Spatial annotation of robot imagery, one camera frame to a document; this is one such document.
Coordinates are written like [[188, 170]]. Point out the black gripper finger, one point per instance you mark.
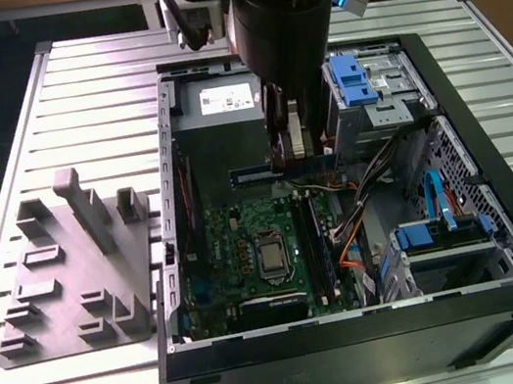
[[301, 134], [278, 133]]

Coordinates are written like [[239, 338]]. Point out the black RAM slot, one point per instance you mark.
[[308, 252]]

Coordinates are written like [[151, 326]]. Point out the grey parts rack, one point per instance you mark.
[[85, 262]]

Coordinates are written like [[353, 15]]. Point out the RAM stick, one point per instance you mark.
[[254, 176]]

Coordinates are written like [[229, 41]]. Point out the black PC case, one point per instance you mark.
[[365, 357]]

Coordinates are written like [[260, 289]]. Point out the blue plastic drive bracket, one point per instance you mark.
[[350, 76]]

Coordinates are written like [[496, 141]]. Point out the hard disk in blue carrier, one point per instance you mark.
[[418, 234]]

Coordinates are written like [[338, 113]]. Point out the black CPU socket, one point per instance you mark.
[[269, 236]]

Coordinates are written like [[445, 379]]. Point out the green motherboard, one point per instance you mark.
[[225, 237]]

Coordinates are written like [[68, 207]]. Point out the metal disk bay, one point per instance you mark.
[[451, 253]]

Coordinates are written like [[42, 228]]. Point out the metal drive cage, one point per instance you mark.
[[387, 116]]

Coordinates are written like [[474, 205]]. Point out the grey power supply unit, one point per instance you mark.
[[214, 149]]

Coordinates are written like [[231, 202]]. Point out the black graphics card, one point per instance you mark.
[[272, 308]]

